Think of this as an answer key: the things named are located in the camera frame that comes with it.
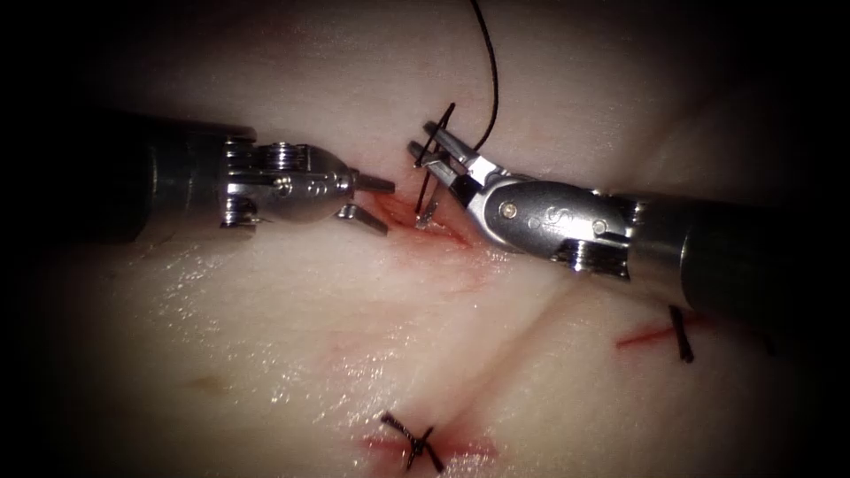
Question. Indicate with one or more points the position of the dark right arm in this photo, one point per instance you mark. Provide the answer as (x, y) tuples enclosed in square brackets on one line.
[(730, 259)]

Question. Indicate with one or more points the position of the left arm needle driver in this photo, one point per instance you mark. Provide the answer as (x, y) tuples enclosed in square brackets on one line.
[(299, 189)]

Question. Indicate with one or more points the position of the tissue pad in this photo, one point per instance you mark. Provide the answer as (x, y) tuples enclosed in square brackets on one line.
[(372, 319)]

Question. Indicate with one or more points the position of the black stitching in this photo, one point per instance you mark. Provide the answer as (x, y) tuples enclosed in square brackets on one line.
[(417, 443), (680, 335)]

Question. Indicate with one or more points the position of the left arm needle driver jaw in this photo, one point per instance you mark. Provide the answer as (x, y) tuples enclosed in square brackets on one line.
[(373, 184), (362, 217)]

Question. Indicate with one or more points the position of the black thread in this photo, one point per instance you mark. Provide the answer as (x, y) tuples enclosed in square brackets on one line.
[(495, 66)]

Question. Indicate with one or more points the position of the curved steel needle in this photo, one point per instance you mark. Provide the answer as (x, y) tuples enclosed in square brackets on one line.
[(423, 192)]

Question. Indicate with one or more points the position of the right arm needle driver jaw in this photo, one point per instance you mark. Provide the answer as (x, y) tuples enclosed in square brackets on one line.
[(443, 169), (465, 151)]

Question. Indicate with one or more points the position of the right arm needle driver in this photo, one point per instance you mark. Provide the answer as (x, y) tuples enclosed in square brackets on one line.
[(558, 222)]

